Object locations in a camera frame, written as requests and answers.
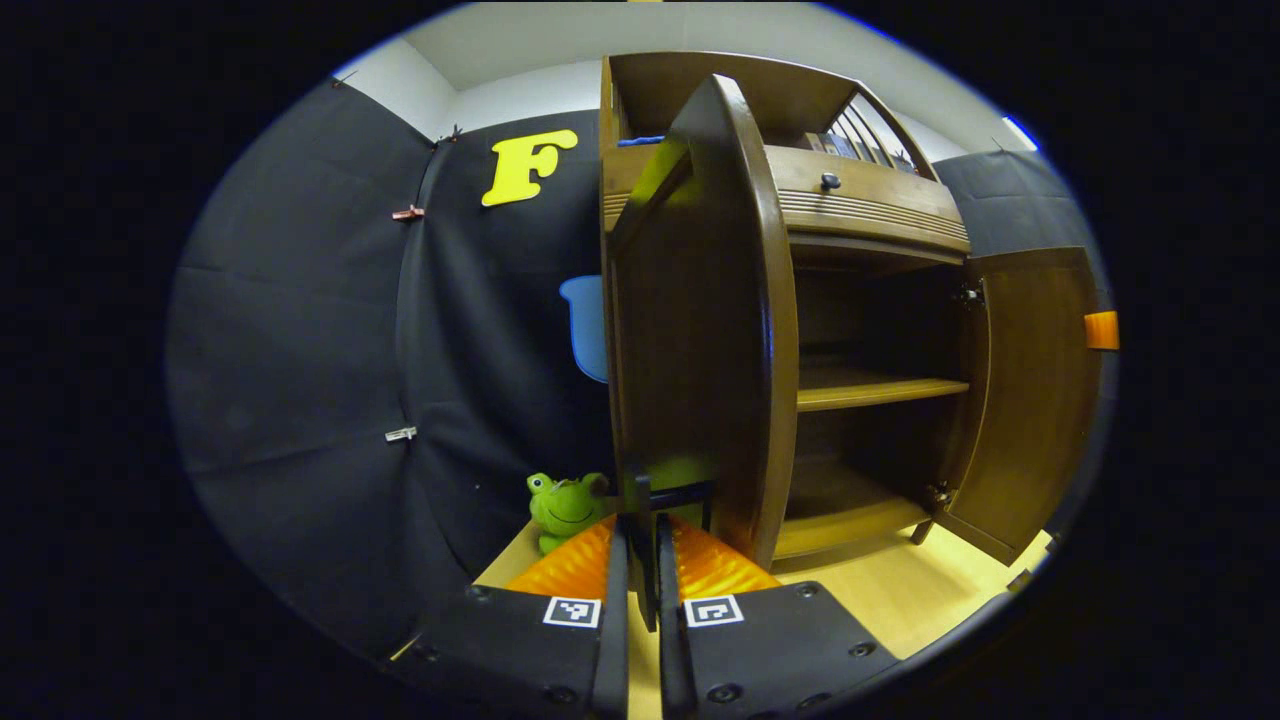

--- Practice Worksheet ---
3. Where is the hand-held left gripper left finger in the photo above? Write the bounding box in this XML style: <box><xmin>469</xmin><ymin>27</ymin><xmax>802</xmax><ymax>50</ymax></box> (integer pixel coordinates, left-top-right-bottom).
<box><xmin>385</xmin><ymin>513</ymin><xmax>632</xmax><ymax>719</ymax></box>

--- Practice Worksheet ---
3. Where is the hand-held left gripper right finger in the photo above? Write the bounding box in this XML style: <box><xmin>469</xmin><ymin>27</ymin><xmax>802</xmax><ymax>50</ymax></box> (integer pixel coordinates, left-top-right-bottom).
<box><xmin>654</xmin><ymin>513</ymin><xmax>902</xmax><ymax>719</ymax></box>

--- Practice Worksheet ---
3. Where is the wooden cabinet door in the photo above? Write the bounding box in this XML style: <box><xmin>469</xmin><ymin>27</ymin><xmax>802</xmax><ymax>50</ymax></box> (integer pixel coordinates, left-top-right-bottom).
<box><xmin>935</xmin><ymin>247</ymin><xmax>1106</xmax><ymax>566</ymax></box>
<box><xmin>603</xmin><ymin>73</ymin><xmax>801</xmax><ymax>629</ymax></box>

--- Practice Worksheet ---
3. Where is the wooden double-door shoe cabinet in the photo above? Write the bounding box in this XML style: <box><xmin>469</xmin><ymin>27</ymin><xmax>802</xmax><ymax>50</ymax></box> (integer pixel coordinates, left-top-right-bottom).
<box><xmin>598</xmin><ymin>52</ymin><xmax>1106</xmax><ymax>571</ymax></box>

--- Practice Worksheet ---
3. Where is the wooden cabinet drawer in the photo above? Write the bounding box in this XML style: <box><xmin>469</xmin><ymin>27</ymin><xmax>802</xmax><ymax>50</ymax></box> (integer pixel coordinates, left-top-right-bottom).
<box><xmin>600</xmin><ymin>145</ymin><xmax>973</xmax><ymax>256</ymax></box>

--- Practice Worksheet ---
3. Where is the green frog toy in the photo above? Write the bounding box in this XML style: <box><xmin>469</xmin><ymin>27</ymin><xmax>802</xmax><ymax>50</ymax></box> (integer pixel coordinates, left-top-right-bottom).
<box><xmin>527</xmin><ymin>472</ymin><xmax>613</xmax><ymax>556</ymax></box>

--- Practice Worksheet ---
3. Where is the wooden inner shelf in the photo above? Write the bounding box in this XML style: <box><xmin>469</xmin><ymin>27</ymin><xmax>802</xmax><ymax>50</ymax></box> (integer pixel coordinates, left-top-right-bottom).
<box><xmin>797</xmin><ymin>365</ymin><xmax>971</xmax><ymax>413</ymax></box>

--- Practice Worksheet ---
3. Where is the black backdrop cloth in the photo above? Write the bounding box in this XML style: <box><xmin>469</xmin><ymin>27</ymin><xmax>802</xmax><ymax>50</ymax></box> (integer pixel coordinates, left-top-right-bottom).
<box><xmin>165</xmin><ymin>78</ymin><xmax>1116</xmax><ymax>661</ymax></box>

